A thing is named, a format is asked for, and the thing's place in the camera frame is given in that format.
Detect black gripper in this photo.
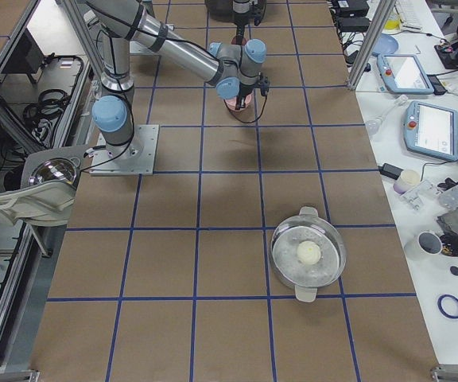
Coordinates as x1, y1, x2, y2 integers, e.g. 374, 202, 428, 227
236, 84, 253, 104

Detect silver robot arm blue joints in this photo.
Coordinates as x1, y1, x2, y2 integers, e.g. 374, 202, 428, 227
82, 0, 268, 156

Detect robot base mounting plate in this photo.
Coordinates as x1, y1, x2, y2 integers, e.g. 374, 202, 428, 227
88, 124, 160, 176

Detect blue plate on desk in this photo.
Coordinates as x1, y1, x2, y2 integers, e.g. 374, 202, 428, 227
371, 33, 399, 57

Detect steel mixing bowl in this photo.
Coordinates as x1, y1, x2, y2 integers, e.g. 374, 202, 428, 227
27, 158, 78, 186

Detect upper teach pendant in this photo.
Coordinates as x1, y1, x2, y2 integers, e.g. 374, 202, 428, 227
376, 54, 434, 95

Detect teach pendant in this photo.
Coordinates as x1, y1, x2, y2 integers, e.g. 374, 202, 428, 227
403, 101, 458, 162
376, 54, 434, 95

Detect black power adapter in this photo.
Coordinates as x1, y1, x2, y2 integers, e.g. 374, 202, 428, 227
378, 163, 403, 181

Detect glass lid steamer pot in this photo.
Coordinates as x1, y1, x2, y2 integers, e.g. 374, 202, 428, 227
269, 206, 347, 302

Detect white bun in pot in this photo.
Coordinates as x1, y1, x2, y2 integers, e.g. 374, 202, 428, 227
297, 240, 321, 265

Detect purple white cup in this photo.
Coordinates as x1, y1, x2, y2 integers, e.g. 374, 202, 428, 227
393, 170, 421, 194

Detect lower teach pendant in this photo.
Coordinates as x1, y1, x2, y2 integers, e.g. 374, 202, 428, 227
403, 101, 458, 162

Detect white mug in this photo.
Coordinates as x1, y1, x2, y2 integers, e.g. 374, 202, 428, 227
404, 231, 443, 261

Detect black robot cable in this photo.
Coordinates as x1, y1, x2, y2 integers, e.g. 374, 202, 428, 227
228, 74, 270, 124

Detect aluminium frame post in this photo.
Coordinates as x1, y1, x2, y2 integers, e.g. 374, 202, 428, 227
347, 0, 395, 91

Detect blue rubber ring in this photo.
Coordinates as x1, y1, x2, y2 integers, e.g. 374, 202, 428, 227
437, 294, 458, 319

